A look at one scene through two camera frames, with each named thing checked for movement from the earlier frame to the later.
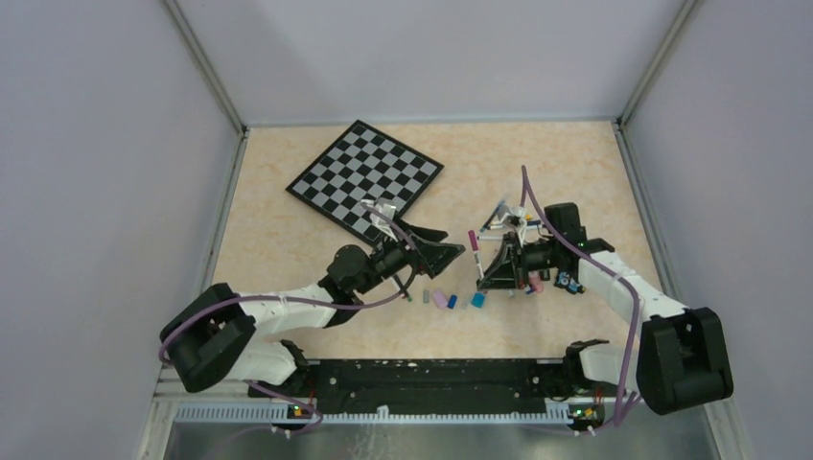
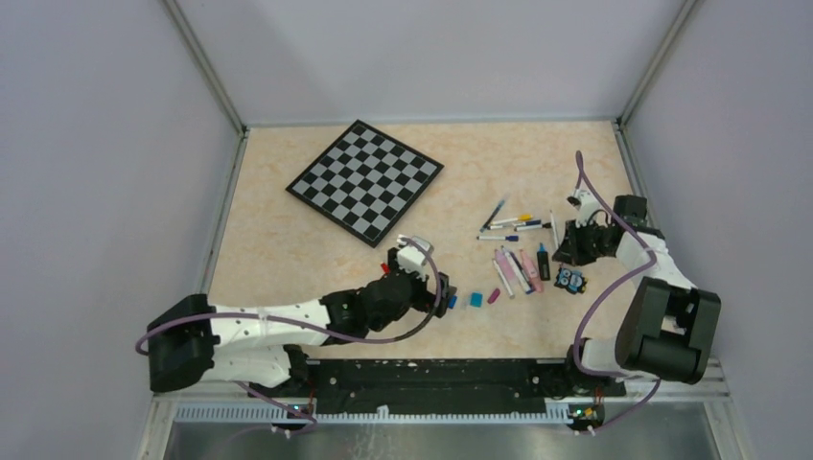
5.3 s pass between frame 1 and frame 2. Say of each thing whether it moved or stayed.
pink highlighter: stayed
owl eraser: stayed
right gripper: moved
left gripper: moved
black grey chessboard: stayed
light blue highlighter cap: stayed
